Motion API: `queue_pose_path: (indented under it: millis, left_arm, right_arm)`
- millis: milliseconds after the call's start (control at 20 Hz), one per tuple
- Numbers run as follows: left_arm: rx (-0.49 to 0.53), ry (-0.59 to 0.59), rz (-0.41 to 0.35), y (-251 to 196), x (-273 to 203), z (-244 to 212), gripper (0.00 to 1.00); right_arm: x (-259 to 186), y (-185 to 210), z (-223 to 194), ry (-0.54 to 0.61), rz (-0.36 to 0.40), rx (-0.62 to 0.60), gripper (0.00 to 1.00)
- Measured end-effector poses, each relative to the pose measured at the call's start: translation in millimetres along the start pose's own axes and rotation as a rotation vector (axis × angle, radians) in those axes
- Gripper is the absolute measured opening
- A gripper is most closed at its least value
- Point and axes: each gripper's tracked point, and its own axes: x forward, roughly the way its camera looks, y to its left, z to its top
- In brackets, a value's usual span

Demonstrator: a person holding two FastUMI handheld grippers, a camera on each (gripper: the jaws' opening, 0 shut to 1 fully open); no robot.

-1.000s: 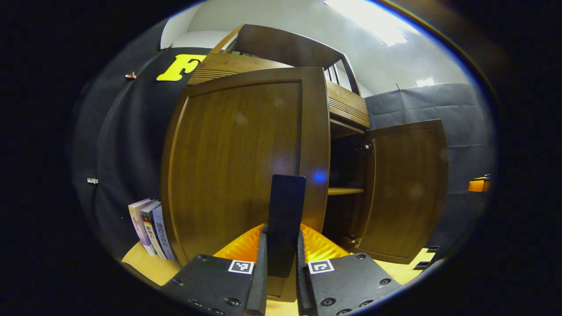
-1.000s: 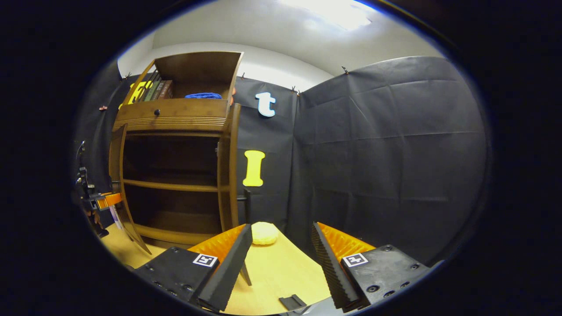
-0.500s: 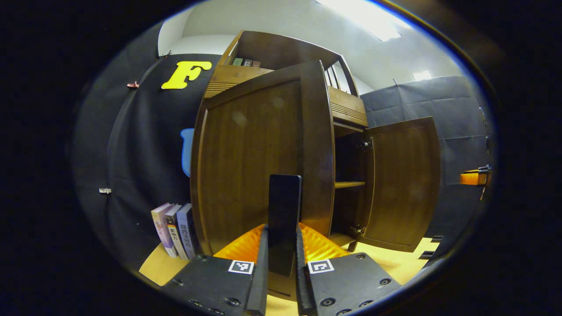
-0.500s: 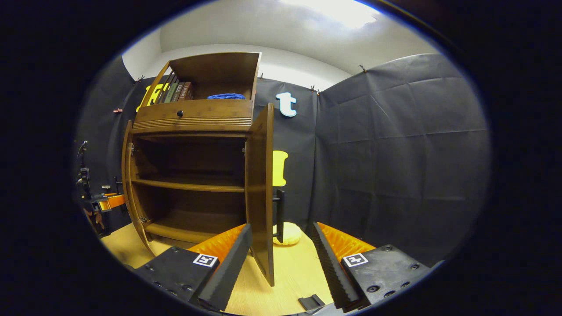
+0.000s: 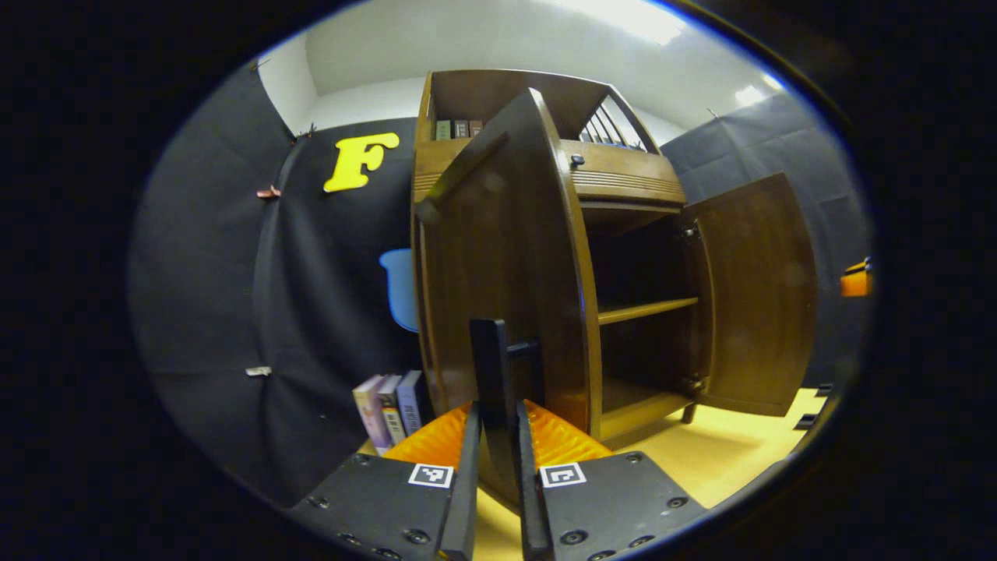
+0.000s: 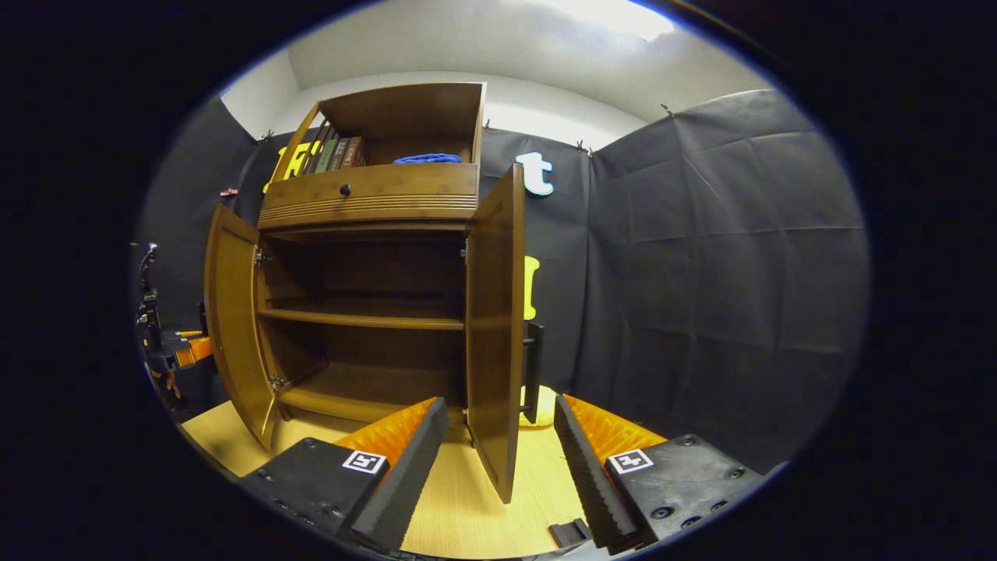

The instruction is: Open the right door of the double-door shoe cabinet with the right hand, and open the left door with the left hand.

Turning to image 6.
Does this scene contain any wooden cabinet door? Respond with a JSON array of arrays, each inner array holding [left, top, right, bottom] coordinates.
[[204, 204, 282, 453], [465, 163, 527, 504]]

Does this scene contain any black backdrop cloth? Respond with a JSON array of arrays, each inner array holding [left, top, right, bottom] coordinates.
[[140, 88, 872, 473]]

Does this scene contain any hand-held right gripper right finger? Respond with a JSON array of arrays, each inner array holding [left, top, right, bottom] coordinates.
[[552, 393, 769, 555]]

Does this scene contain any black door handle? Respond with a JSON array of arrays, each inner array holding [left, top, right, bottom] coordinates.
[[520, 322, 545, 426]]

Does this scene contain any wooden double-door shoe cabinet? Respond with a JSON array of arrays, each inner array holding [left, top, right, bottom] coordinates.
[[204, 82, 546, 504]]

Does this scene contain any wooden drawer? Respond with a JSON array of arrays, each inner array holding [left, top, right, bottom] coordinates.
[[257, 162, 481, 231]]

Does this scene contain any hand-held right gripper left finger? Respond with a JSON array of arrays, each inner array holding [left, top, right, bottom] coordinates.
[[238, 397, 449, 552]]

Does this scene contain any wooden inner shelf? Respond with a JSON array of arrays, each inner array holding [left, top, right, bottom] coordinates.
[[257, 305, 467, 332]]

